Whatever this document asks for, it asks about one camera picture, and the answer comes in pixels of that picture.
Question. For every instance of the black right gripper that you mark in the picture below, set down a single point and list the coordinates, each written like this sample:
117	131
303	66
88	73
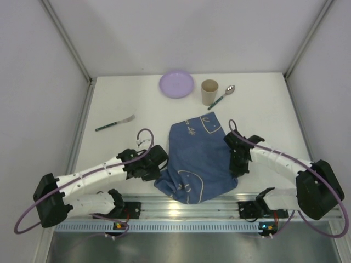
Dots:
237	160

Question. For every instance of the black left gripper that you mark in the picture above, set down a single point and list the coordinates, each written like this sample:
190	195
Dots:
153	170

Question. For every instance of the blue cloth placemat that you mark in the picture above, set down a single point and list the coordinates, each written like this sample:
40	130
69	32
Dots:
199	160

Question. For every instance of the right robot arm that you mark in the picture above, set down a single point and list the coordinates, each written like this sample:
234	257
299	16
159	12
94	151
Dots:
315	191

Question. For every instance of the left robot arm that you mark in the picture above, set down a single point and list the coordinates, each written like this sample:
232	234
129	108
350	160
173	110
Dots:
92	191

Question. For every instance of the beige cup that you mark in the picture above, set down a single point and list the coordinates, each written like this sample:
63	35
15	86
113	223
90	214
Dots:
209	90

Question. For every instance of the lilac plate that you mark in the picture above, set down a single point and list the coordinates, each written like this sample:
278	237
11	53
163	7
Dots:
176	84

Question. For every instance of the aluminium front rail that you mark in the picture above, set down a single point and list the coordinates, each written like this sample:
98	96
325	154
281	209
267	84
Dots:
192	205

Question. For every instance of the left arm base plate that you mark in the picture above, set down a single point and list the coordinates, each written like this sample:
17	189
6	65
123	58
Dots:
131	210

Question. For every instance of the green handled fork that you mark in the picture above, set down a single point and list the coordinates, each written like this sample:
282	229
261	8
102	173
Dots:
126	120

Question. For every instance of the green handled spoon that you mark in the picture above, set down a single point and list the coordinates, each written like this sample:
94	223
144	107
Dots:
229	90

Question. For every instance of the slotted cable duct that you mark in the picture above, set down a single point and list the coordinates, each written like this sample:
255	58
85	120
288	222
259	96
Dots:
165	226

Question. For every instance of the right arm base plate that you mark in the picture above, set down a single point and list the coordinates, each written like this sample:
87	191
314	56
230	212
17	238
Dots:
250	210

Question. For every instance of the right aluminium frame post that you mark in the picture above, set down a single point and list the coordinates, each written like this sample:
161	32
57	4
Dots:
321	15

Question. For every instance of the aluminium frame post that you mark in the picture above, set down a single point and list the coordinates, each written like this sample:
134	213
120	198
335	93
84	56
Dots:
49	9
321	15

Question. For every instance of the left aluminium frame post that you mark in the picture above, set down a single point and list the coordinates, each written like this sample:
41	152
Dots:
49	9

